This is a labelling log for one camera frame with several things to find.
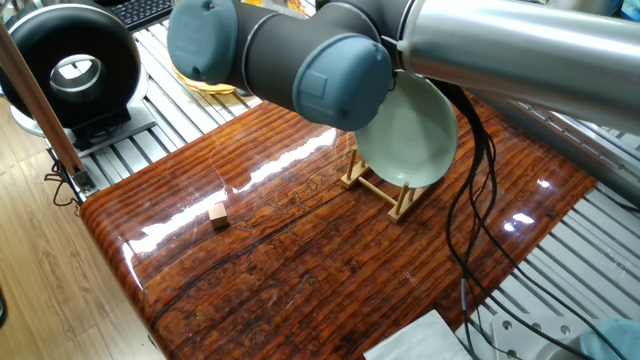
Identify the wood grain table mat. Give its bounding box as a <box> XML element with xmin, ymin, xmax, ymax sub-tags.
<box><xmin>79</xmin><ymin>92</ymin><xmax>597</xmax><ymax>360</ymax></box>

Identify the wooden peg dish rack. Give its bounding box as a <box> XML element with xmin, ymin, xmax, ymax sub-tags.
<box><xmin>340</xmin><ymin>144</ymin><xmax>432</xmax><ymax>225</ymax></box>

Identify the yellow wire basket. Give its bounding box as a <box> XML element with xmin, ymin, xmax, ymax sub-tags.
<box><xmin>172</xmin><ymin>63</ymin><xmax>237</xmax><ymax>96</ymax></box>

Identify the white paper sheet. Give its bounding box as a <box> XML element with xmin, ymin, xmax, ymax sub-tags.
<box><xmin>363</xmin><ymin>308</ymin><xmax>475</xmax><ymax>360</ymax></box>

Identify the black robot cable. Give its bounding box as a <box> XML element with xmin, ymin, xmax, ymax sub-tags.
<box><xmin>429</xmin><ymin>78</ymin><xmax>631</xmax><ymax>360</ymax></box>

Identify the light green round dish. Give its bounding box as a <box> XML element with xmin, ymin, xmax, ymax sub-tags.
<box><xmin>354</xmin><ymin>69</ymin><xmax>460</xmax><ymax>190</ymax></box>

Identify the black ring shaped device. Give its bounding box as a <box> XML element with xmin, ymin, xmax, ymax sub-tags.
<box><xmin>0</xmin><ymin>2</ymin><xmax>159</xmax><ymax>160</ymax></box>

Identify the thin black floor cable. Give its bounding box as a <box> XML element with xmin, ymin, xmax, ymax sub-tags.
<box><xmin>43</xmin><ymin>147</ymin><xmax>85</xmax><ymax>217</ymax></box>

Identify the small wooden cube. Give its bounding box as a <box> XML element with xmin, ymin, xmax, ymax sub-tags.
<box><xmin>207</xmin><ymin>202</ymin><xmax>231</xmax><ymax>231</ymax></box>

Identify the black keyboard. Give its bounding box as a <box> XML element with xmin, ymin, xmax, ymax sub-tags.
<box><xmin>106</xmin><ymin>0</ymin><xmax>175</xmax><ymax>32</ymax></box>

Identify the aluminium frame post with bracket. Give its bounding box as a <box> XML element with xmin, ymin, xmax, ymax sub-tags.
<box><xmin>0</xmin><ymin>22</ymin><xmax>99</xmax><ymax>197</ymax></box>

